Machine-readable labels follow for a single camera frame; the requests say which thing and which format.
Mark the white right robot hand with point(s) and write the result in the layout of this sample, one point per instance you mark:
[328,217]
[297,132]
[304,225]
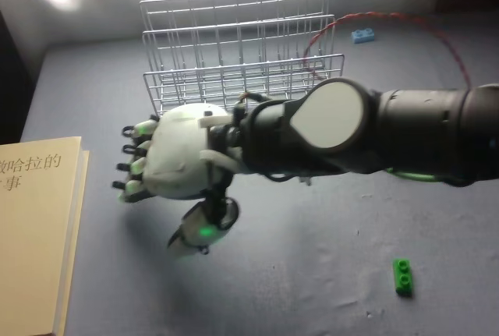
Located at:
[175,156]

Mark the beige book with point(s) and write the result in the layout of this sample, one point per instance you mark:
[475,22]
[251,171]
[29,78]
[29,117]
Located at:
[35,234]

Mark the grey table cloth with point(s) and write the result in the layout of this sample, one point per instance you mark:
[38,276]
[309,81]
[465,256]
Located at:
[312,234]

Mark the blue toy brick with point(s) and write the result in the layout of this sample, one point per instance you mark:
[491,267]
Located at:
[362,36]

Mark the green toy brick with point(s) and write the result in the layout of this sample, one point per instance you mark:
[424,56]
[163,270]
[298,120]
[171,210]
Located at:
[402,277]

